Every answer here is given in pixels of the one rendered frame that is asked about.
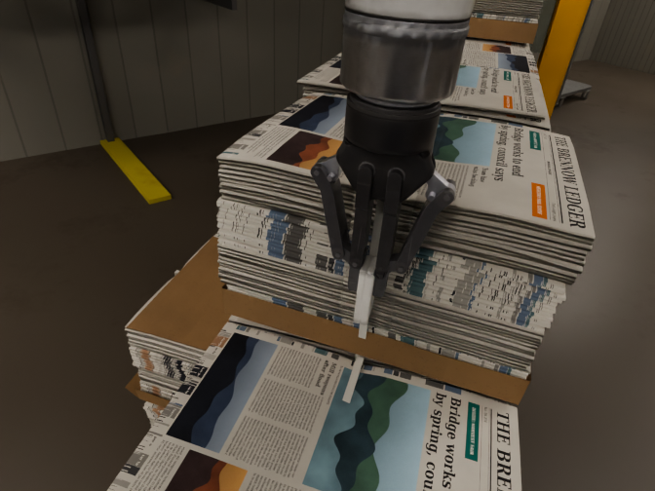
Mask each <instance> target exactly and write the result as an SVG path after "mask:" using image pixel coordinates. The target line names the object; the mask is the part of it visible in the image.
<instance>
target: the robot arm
mask: <svg viewBox="0 0 655 491"><path fill-rule="evenodd" d="M475 2H476V0H345V13H344V14H343V21H342V23H343V39H342V55H341V69H340V82H341V84H342V85H343V86H344V87H345V88H346V89H347V90H348V91H350V93H348V94H347V102H346V114H345V125H344V137H343V141H342V143H341V145H340V147H339V148H338V149H337V152H336V154H335V155H333V156H330V157H326V156H323V157H321V158H320V159H319V160H318V162H317V163H316V164H315V165H314V166H313V167H312V168H311V175H312V177H313V178H314V180H315V182H316V184H317V185H318V187H319V189H320V191H321V196H322V201H323V207H324V212H325V217H326V223H327V232H328V237H329V242H330V248H331V253H332V256H333V257H334V258H335V259H337V260H340V259H343V260H345V261H346V262H347V263H348V264H349V266H350V269H349V277H348V285H347V286H348V289H349V290H352V291H356V292H357V296H356V304H355V312H354V318H353V322H354V323H360V324H362V325H367V322H368V319H369V316H370V313H371V311H372V307H373V300H374V296H376V297H380V298H381V297H382V296H383V295H384V293H385V289H386V286H387V282H388V276H389V273H391V272H397V273H398V274H404V273H405V272H406V271H407V269H408V267H409V266H410V264H411V262H412V260H413V258H414V256H415V255H416V253H417V251H418V249H419V248H420V246H421V244H422V243H423V241H424V239H425V237H426V235H427V233H428V232H429V230H430V228H431V226H432V224H433V222H434V220H435V219H436V217H437V215H438V214H439V213H440V212H441V211H442V210H443V209H445V208H446V207H447V206H448V205H449V204H451V203H452V202H453V200H454V195H455V189H456V183H455V181H454V180H452V179H447V180H445V179H444V178H443V177H442V176H441V175H440V174H439V173H438V172H436V171H435V168H436V161H435V159H434V155H433V148H434V143H435V138H436V133H437V128H438V123H439V119H440V115H441V110H442V104H441V103H440V101H442V100H444V99H447V98H448V97H450V96H451V95H452V94H453V92H454V90H455V86H456V81H457V76H458V72H459V67H460V63H461V58H462V54H463V50H464V45H465V40H466V37H467V36H468V33H469V29H470V25H469V22H470V18H471V14H472V12H473V8H474V5H475ZM340 168H342V170H343V172H344V174H345V175H346V177H347V179H348V180H349V182H350V184H351V186H352V187H353V189H354V190H355V192H356V201H355V208H356V210H355V218H354V227H353V235H352V243H350V238H349V232H348V225H347V219H346V213H345V207H344V201H343V195H342V189H341V183H340V179H339V176H340V174H341V169H340ZM425 183H427V184H428V187H427V190H426V193H425V197H426V198H427V200H426V202H425V204H424V206H423V208H422V209H421V211H420V213H419V215H418V216H417V218H416V220H415V222H414V224H413V226H412V228H411V230H410V232H409V234H408V236H407V238H406V240H405V243H404V245H403V247H402V249H401V251H400V253H393V250H394V244H395V239H396V234H397V228H398V222H399V216H400V211H401V205H402V201H404V200H406V199H407V198H408V197H409V196H411V195H412V194H413V193H414V192H415V191H417V190H418V189H419V188H420V187H421V186H422V185H424V184H425ZM374 200H380V201H382V202H384V209H383V220H382V226H381V233H380V240H379V246H378V252H377V257H375V256H374V257H372V256H371V255H366V252H367V250H368V248H367V244H368V236H369V229H370V222H371V216H372V209H373V202H374Z"/></svg>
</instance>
